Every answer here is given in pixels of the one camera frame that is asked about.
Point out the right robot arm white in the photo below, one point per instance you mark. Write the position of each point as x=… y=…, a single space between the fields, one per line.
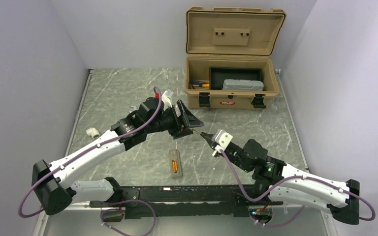
x=277 y=181

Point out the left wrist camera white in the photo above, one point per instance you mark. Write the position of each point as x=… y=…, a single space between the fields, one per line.
x=167 y=99

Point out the grey plastic case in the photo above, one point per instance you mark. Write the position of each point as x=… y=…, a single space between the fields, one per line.
x=244 y=85

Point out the aluminium frame rail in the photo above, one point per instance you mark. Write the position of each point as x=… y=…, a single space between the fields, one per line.
x=54 y=198

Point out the tan plastic toolbox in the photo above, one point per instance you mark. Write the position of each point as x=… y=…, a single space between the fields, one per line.
x=231 y=37

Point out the white PVC elbow fitting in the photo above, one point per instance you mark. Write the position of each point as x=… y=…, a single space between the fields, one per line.
x=93 y=133

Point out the silver combination wrench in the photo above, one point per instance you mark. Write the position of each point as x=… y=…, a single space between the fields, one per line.
x=132 y=109

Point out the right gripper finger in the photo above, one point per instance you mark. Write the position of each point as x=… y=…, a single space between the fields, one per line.
x=206 y=136
x=211 y=143

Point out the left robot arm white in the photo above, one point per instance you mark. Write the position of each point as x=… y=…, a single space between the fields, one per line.
x=121 y=137

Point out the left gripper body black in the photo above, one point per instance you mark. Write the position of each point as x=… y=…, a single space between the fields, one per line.
x=176 y=126

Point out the yellow-handled tools in toolbox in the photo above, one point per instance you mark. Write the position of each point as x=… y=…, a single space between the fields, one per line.
x=197 y=84

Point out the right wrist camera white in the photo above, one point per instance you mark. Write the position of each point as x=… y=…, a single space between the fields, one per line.
x=222 y=135

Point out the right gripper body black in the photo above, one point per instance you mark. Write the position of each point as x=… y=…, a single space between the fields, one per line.
x=232 y=154

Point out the black tray in toolbox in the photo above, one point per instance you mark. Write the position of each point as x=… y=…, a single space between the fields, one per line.
x=219 y=74

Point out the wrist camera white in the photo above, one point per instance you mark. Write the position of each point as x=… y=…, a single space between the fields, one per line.
x=167 y=99
x=222 y=135

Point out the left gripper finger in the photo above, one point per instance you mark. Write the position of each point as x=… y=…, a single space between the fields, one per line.
x=184 y=131
x=187 y=118

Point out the beige remote control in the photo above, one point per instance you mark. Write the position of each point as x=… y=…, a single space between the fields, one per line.
x=174 y=155

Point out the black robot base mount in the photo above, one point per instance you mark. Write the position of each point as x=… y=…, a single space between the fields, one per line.
x=138 y=207

